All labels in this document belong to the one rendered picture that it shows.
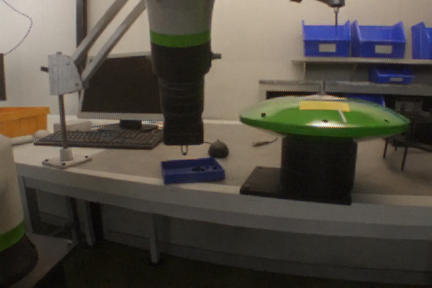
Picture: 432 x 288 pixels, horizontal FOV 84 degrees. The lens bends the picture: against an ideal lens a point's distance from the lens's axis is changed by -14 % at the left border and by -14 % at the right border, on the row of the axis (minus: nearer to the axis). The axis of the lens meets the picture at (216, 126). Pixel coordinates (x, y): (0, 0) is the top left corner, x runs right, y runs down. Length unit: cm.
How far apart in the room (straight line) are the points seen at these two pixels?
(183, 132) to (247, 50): 102
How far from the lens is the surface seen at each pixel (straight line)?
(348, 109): 44
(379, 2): 154
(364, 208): 53
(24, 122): 127
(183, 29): 38
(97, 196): 76
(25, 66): 241
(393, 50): 130
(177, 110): 44
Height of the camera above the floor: 112
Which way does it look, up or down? 9 degrees down
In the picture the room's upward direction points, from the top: straight up
